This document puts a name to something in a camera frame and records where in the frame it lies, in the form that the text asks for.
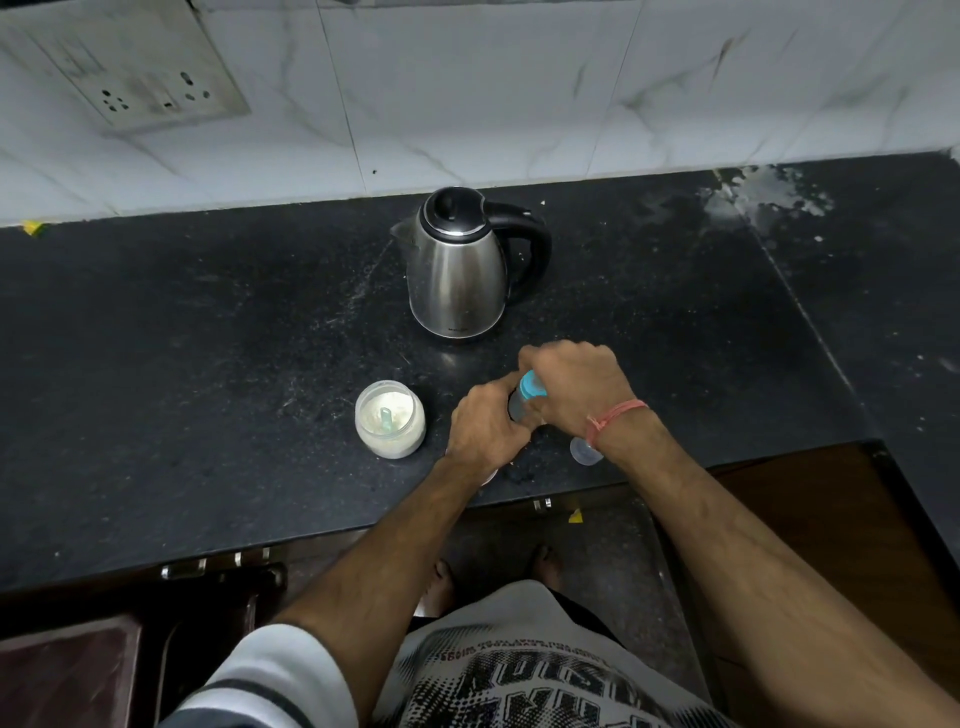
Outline person's right hand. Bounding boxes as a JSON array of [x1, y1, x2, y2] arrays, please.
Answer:
[[517, 340, 648, 445]]

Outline person's left hand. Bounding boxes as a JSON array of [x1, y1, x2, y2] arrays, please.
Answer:
[[444, 373, 538, 475]]

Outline baby bottle with blue ring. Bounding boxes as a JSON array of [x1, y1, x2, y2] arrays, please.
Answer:
[[507, 369, 549, 430]]

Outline person's left forearm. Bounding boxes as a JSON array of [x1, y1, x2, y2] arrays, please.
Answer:
[[274, 454, 498, 723]]

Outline person's right forearm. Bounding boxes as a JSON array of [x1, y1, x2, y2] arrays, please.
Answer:
[[600, 409, 960, 728]]

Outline red thread wristband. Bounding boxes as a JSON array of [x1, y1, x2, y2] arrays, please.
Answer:
[[586, 399, 649, 450]]

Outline white jar of powder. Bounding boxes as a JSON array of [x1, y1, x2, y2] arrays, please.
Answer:
[[354, 380, 427, 460]]

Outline stainless steel electric kettle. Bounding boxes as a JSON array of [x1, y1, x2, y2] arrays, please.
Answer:
[[390, 186, 553, 346]]

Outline person's right foot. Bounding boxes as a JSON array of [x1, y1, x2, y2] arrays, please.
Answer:
[[529, 544, 564, 588]]

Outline person's foot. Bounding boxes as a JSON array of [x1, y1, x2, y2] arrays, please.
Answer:
[[417, 559, 456, 618], [529, 544, 564, 588]]

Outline person's left foot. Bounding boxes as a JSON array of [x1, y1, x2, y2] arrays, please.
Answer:
[[417, 559, 456, 618]]

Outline white printed t-shirt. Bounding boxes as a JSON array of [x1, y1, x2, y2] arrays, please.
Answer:
[[159, 580, 740, 728]]

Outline brown wooden cabinet door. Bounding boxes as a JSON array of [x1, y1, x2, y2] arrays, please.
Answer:
[[705, 442, 960, 728]]

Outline dark wooden cabinet door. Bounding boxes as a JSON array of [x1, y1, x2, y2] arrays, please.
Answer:
[[0, 564, 288, 728]]

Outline white wall socket panel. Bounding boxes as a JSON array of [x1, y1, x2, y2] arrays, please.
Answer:
[[0, 0, 252, 136]]

